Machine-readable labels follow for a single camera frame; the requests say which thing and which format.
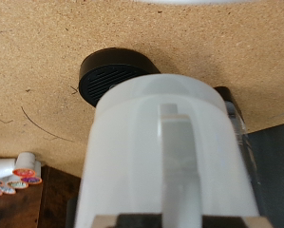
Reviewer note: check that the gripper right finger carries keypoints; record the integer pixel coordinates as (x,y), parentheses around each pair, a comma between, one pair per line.
(236,223)

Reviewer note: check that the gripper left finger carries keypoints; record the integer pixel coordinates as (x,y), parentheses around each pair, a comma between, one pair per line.
(132,222)

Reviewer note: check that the black Keurig coffee machine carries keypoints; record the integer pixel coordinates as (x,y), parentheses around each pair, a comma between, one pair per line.
(103,72)

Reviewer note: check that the coffee pod purple lid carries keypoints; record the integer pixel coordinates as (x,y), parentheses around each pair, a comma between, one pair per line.
(31,180)

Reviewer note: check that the white coffee pod lying sideways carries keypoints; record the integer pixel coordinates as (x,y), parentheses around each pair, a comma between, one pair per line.
(3,167)

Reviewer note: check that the dark wooden box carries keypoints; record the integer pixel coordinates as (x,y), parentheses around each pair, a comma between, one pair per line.
(37,205)

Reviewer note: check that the clear water reservoir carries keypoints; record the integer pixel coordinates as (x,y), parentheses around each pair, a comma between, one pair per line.
(242,126)

